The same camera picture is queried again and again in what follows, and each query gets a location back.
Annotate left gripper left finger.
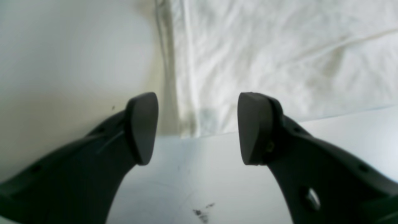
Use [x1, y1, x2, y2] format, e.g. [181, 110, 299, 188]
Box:
[0, 92, 158, 224]

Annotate white printed T-shirt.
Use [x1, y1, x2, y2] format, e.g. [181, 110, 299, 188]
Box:
[155, 0, 398, 138]

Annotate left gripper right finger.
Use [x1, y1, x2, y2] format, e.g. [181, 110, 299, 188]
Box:
[238, 92, 398, 224]

